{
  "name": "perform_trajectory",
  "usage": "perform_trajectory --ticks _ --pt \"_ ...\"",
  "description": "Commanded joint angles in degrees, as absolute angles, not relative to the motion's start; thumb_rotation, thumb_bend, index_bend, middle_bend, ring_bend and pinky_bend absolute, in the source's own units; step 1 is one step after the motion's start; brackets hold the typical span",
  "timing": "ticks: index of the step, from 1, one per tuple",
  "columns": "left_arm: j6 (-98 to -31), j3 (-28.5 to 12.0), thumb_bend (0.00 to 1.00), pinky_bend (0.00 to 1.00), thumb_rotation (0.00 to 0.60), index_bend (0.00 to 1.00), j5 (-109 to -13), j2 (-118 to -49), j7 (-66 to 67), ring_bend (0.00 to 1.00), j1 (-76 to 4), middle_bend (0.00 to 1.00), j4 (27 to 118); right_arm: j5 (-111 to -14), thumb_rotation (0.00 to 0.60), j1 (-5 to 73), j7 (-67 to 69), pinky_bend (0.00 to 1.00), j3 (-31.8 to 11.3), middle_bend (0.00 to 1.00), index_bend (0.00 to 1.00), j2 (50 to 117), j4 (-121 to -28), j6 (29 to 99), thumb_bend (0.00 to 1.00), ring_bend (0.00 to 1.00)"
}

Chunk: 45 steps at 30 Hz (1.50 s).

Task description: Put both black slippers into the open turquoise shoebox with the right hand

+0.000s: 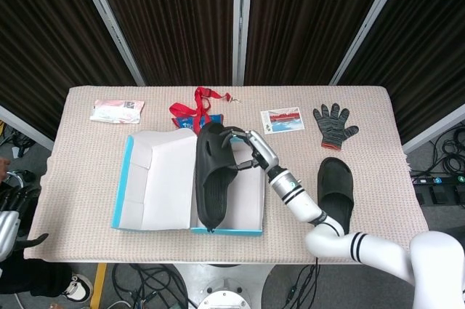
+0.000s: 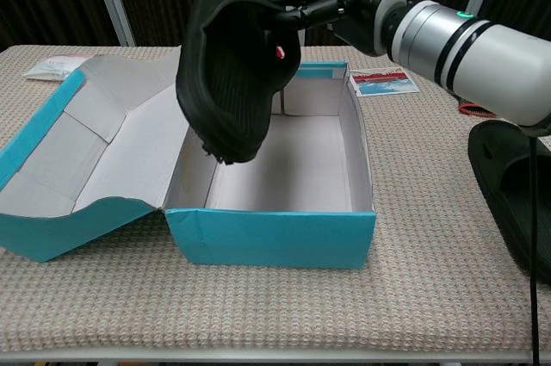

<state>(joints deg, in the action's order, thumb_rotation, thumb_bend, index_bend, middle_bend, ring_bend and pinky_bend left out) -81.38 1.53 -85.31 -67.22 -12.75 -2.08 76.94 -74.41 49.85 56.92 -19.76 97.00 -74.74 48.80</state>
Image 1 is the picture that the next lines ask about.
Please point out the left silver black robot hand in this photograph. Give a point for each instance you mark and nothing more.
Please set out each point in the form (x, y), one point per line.
(7, 225)

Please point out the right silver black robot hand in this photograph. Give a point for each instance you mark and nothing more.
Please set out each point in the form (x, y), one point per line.
(263, 151)

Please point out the black slide sandal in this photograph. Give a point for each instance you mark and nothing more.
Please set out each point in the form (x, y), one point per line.
(212, 163)
(334, 185)

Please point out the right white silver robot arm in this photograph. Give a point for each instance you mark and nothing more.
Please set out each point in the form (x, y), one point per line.
(312, 211)

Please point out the light blue cardboard shoe box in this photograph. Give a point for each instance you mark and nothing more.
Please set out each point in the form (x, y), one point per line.
(160, 185)

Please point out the red blue white postcard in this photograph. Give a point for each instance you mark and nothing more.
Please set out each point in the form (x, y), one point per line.
(282, 120)

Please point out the black trouser leg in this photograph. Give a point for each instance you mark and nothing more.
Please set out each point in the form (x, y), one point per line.
(32, 276)

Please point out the grey knit glove red cuff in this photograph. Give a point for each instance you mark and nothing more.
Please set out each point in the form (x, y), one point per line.
(334, 127)

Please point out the blue patterned badge card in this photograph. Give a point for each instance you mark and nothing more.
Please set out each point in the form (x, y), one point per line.
(185, 123)

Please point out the black and white sneaker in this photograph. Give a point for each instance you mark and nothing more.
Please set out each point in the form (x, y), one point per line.
(78, 287)

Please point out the beige waffle tablecloth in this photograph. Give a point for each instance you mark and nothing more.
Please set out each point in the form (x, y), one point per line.
(91, 178)

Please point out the black power strip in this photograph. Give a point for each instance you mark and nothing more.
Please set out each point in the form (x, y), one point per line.
(439, 180)

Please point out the grey metal partition post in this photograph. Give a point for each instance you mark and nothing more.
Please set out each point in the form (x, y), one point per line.
(436, 129)
(370, 22)
(242, 22)
(109, 22)
(25, 127)

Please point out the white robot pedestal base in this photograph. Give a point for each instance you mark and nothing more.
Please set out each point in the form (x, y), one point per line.
(225, 272)

